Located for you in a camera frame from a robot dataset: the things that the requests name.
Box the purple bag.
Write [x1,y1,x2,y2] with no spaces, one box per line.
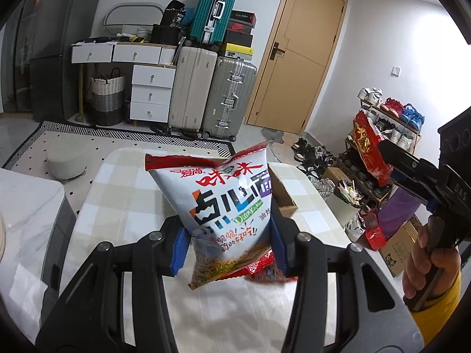
[377,187,424,239]

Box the person's right hand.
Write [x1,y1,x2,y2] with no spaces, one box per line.
[402,224,463,303]

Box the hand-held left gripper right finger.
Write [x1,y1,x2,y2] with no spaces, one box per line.
[268,213,429,353]

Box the small red bag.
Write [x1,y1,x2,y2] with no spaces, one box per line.
[364,209,387,251]

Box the yellow shoe box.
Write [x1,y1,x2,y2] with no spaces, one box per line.
[222,43,254,59]

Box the black red shoe box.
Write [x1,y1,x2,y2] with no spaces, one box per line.
[226,10,257,34]

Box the patterned rug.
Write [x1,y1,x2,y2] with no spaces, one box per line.
[3,121,237,225]

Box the red white noodle snack bag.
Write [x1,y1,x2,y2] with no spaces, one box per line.
[145,140,275,290]

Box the brown carton with face print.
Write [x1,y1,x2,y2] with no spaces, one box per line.
[379,217,422,277]

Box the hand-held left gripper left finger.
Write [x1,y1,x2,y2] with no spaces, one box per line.
[35,215,193,353]

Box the teal suitcase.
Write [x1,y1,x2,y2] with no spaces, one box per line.
[189,0,240,48]

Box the beige suitcase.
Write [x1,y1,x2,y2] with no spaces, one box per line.
[168,46,218,136]

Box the grey white woven basket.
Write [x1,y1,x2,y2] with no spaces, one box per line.
[90,68,126,126]

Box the beige checked tablecloth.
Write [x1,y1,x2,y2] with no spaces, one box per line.
[62,147,409,353]

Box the dark grey fridge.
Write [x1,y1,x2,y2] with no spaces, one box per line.
[29,0,105,123]

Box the white bin with sticks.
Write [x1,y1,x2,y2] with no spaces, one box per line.
[326,180,364,229]

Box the white drawer cabinet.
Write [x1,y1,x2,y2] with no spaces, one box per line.
[71,41,179,124]

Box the cardboard box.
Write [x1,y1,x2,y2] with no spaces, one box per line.
[267,164,298,221]

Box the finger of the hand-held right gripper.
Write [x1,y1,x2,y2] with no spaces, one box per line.
[390,169,439,212]
[378,139,444,182]

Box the wooden shoe rack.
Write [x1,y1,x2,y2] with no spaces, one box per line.
[344,97,422,207]

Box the red snack bag gold print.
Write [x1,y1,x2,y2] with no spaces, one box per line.
[353,109,394,187]

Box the collection of shoes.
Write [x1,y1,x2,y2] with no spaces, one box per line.
[291,87,425,241]

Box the wooden door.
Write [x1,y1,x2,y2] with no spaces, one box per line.
[246,0,348,136]

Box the silver suitcase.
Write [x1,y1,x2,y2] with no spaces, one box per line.
[202,56,258,141]

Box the white marble side table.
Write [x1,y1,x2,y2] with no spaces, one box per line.
[0,169,76,339]

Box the round grey stool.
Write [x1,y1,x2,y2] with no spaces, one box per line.
[47,141,87,183]

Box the black bag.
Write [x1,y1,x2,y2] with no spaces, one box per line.
[151,0,188,45]

